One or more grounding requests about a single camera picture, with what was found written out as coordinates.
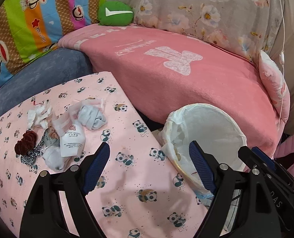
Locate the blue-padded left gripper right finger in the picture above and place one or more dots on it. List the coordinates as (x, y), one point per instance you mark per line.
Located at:
(256, 214)

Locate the light grey sock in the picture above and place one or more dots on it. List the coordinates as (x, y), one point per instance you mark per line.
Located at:
(53, 159)

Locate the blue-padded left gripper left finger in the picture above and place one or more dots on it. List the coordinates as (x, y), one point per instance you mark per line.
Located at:
(43, 215)

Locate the colourful monkey print pillow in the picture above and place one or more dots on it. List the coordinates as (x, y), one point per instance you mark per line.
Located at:
(31, 28)

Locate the white printed packaging bag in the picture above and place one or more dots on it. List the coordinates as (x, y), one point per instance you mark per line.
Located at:
(73, 141)

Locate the blue-grey sock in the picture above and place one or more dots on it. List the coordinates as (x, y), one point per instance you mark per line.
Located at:
(91, 117)

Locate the translucent pink plastic wrapper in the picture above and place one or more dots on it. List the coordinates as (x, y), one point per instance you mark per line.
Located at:
(62, 124)

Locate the pink floral pillow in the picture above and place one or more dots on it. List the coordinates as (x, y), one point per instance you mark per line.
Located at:
(275, 84)

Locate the blue-grey velvet cushion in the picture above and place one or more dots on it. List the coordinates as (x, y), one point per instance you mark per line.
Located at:
(54, 68)

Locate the white-lined trash bin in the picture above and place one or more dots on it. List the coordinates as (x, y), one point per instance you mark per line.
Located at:
(214, 130)

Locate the grey floral quilt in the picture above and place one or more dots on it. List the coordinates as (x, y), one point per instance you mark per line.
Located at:
(243, 27)

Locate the white glove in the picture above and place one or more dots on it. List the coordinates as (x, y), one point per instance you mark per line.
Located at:
(40, 115)

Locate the pink panda print sheet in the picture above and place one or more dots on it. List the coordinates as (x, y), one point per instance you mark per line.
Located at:
(135, 193)

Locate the grey drawstring pouch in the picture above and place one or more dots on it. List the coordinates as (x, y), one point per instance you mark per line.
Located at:
(48, 141)

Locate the leopard print scrunchie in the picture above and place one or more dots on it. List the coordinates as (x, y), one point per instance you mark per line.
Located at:
(30, 158)

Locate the pink towel blanket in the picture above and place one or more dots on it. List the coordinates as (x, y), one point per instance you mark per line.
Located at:
(162, 71)

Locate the tan dotted scrunchie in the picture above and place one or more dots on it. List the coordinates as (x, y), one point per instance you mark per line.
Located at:
(52, 133)

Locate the green check mark plush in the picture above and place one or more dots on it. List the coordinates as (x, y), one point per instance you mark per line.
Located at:
(115, 13)

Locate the dark red velvet scrunchie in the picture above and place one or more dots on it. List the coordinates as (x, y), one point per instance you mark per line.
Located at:
(26, 143)

